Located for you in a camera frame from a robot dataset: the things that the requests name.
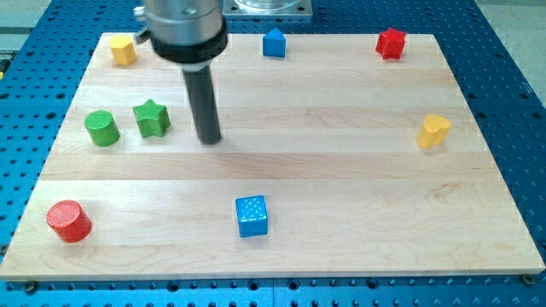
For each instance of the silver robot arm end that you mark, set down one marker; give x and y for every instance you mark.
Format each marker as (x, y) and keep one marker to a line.
(184, 31)

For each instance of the blue cube block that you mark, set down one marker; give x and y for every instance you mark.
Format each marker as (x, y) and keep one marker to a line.
(252, 216)

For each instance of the wooden board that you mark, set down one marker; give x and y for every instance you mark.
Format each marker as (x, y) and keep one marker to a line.
(326, 135)

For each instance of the black pusher rod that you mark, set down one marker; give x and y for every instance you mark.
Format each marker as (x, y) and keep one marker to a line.
(202, 101)

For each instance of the blue triangle block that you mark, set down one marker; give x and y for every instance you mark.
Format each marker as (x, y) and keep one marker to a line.
(274, 44)

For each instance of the green star block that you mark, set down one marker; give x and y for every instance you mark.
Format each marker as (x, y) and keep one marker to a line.
(152, 119)

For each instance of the red star block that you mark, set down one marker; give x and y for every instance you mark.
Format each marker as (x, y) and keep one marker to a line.
(390, 44)

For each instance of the yellow heart block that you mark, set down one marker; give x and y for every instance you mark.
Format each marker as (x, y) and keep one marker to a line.
(434, 130)

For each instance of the green cylinder block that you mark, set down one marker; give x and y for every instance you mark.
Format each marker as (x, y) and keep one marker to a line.
(101, 127)

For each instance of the yellow hexagon block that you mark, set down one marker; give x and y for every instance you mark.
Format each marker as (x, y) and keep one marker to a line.
(122, 49)

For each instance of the red cylinder block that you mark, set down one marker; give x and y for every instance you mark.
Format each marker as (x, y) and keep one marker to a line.
(69, 220)

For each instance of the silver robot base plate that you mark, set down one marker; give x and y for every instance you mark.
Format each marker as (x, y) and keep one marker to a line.
(267, 9)

